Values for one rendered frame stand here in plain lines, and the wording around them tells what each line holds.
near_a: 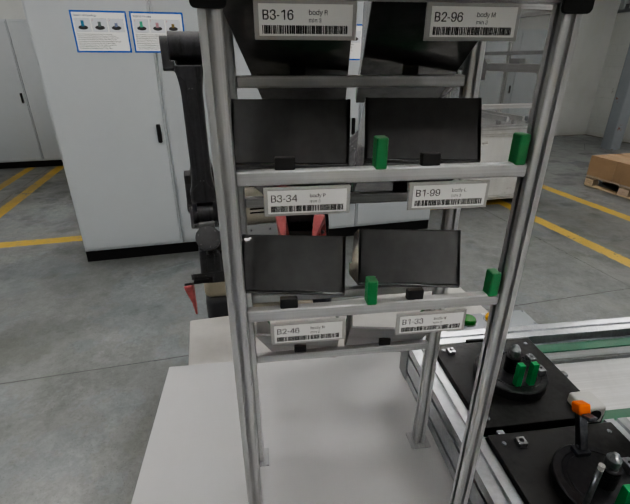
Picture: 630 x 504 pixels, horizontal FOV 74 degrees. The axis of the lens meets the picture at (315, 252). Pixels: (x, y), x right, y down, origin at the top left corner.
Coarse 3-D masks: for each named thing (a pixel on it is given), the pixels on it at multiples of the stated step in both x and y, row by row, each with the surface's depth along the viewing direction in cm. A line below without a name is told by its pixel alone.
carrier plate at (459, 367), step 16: (464, 352) 94; (480, 352) 94; (528, 352) 94; (448, 368) 89; (464, 368) 89; (464, 384) 84; (560, 384) 84; (464, 400) 81; (496, 400) 80; (512, 400) 80; (544, 400) 80; (560, 400) 80; (496, 416) 77; (512, 416) 77; (528, 416) 77; (544, 416) 77; (560, 416) 77
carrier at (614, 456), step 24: (528, 432) 74; (552, 432) 74; (600, 432) 74; (504, 456) 69; (528, 456) 69; (552, 456) 69; (576, 456) 67; (600, 456) 67; (624, 456) 69; (528, 480) 65; (552, 480) 64; (576, 480) 63; (600, 480) 62; (624, 480) 63
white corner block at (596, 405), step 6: (570, 396) 79; (576, 396) 79; (582, 396) 79; (588, 396) 79; (594, 396) 79; (570, 402) 80; (588, 402) 77; (594, 402) 77; (600, 402) 77; (594, 408) 76; (600, 408) 76; (594, 414) 77; (600, 414) 77; (600, 420) 78
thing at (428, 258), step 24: (360, 240) 54; (384, 240) 54; (408, 240) 54; (432, 240) 53; (456, 240) 53; (360, 264) 54; (384, 264) 54; (408, 264) 53; (432, 264) 53; (456, 264) 53
